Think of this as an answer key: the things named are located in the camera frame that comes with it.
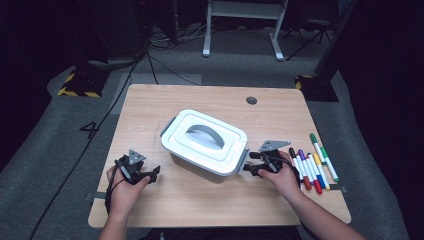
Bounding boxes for bundle of floor cables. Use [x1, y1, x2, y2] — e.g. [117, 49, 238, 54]
[149, 18, 208, 51]

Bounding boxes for black yellow striped stand base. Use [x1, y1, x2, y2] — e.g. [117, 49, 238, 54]
[57, 68, 111, 99]
[294, 73, 340, 103]

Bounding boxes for left hand-held gripper cable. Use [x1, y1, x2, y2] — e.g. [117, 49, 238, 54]
[104, 159, 128, 214]

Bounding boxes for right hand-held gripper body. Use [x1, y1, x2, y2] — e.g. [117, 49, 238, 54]
[258, 140, 292, 174]

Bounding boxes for right hand-held gripper cable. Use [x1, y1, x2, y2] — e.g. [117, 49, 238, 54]
[266, 155, 303, 184]

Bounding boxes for hand-held gripper cable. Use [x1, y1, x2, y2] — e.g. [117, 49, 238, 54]
[266, 155, 303, 184]
[104, 159, 128, 214]

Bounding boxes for person's left hand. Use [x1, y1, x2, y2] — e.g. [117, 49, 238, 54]
[105, 166, 152, 219]

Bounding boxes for black folding stand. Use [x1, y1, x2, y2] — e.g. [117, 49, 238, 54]
[283, 16, 338, 62]

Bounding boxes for purple marker pen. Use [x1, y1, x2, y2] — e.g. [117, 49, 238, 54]
[297, 149, 315, 185]

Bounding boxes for person's dark clothing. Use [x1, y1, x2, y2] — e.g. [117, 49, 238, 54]
[138, 226, 313, 240]

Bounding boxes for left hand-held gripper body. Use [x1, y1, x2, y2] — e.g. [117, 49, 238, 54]
[114, 149, 151, 186]

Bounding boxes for black marker pen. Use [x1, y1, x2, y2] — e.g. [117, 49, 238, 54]
[288, 147, 305, 184]

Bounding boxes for yellow marker pen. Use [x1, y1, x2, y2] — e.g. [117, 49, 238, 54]
[312, 152, 332, 192]

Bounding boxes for clear plastic storage box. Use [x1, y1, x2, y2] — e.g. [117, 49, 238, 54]
[159, 116, 250, 180]

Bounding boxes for dark slanted stand column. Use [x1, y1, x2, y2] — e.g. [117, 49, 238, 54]
[314, 0, 359, 79]

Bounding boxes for person's right hand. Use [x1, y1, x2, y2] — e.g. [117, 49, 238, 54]
[258, 151, 303, 203]

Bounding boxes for white lid with grey handle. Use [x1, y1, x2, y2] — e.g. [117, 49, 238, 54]
[160, 108, 249, 177]

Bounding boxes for long black floor cable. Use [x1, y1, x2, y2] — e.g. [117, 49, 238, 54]
[28, 49, 149, 240]

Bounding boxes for red marker pen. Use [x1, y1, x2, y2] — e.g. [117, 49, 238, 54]
[306, 152, 324, 195]

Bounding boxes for dark equipment cabinet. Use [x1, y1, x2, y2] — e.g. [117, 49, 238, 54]
[76, 0, 151, 66]

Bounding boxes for thin black floor cable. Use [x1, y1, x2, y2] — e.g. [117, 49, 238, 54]
[147, 54, 201, 86]

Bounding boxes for white desk frame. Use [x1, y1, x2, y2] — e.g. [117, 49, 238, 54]
[202, 0, 289, 62]

